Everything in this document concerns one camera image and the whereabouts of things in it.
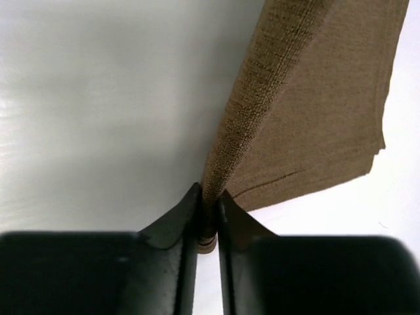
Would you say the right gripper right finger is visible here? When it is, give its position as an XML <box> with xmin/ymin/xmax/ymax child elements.
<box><xmin>217</xmin><ymin>192</ymin><xmax>419</xmax><ymax>314</ymax></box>

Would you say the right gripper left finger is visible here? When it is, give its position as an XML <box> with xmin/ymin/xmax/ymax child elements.
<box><xmin>1</xmin><ymin>184</ymin><xmax>201</xmax><ymax>314</ymax></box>

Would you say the brown cloth napkin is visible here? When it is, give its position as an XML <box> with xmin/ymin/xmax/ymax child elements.
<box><xmin>198</xmin><ymin>1</ymin><xmax>408</xmax><ymax>253</ymax></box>

